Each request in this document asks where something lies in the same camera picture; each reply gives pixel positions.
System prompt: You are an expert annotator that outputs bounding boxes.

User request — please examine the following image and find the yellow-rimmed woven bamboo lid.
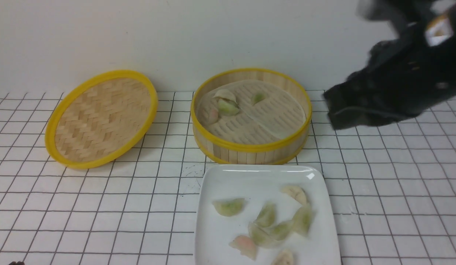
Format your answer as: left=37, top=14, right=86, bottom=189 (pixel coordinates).
left=45, top=70, right=158, bottom=169

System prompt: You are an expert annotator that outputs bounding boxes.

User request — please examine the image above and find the pink dumpling on plate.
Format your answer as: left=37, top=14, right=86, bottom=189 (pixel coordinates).
left=229, top=235, right=258, bottom=261

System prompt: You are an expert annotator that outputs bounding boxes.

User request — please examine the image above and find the green dumpling on plate right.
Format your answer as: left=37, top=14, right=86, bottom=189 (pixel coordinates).
left=292, top=205, right=314, bottom=237

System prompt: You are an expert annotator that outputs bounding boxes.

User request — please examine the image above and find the small green dumpling in steamer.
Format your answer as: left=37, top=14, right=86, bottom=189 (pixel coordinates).
left=250, top=92, right=267, bottom=106

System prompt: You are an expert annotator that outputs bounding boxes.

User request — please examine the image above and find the white square plate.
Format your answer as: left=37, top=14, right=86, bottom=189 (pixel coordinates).
left=194, top=165, right=341, bottom=265

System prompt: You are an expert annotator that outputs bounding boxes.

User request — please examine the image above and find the green dumpling on plate centre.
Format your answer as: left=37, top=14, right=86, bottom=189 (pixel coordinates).
left=254, top=202, right=276, bottom=228

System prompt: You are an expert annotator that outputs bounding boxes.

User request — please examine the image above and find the green dumpling on plate lower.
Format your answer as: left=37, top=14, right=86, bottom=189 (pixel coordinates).
left=248, top=222, right=284, bottom=249

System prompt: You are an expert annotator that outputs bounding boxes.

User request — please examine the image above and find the green dumpling on plate left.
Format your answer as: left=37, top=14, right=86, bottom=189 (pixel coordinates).
left=212, top=198, right=246, bottom=217

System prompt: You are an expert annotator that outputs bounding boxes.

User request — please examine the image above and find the white dumpling in steamer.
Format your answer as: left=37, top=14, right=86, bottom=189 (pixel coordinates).
left=213, top=89, right=237, bottom=103

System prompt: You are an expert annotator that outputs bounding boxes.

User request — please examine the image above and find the white black-grid tablecloth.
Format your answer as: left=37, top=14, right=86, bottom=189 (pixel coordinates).
left=0, top=91, right=456, bottom=265

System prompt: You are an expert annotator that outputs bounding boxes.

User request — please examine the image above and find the green dumpling on plate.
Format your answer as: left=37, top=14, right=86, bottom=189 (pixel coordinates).
left=248, top=222, right=284, bottom=249
left=254, top=202, right=276, bottom=228
left=267, top=220, right=294, bottom=241
left=212, top=198, right=246, bottom=217
left=292, top=205, right=314, bottom=237

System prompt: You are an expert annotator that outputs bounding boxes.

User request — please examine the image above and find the pink dumpling in steamer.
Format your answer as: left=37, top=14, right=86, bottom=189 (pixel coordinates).
left=206, top=108, right=220, bottom=125

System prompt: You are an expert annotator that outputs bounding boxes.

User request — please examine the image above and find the green dumpling on plate middle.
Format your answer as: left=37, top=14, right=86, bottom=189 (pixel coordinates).
left=267, top=220, right=294, bottom=241

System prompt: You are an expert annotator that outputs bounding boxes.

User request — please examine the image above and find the white dumpling on plate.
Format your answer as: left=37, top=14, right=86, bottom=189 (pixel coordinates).
left=280, top=185, right=309, bottom=206
left=271, top=249, right=295, bottom=265

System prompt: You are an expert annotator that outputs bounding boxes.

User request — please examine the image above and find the yellow-rimmed bamboo steamer basket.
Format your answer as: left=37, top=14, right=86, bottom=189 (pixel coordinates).
left=191, top=68, right=312, bottom=165

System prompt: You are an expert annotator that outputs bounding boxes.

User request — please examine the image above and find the white dumpling on plate bottom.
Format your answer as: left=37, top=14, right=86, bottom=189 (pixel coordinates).
left=271, top=249, right=295, bottom=265

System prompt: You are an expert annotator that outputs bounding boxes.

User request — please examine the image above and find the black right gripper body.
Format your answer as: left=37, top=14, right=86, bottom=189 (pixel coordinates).
left=323, top=0, right=456, bottom=130

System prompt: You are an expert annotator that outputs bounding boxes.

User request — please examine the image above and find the white dumpling on plate top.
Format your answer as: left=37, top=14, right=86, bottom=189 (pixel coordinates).
left=280, top=185, right=309, bottom=206

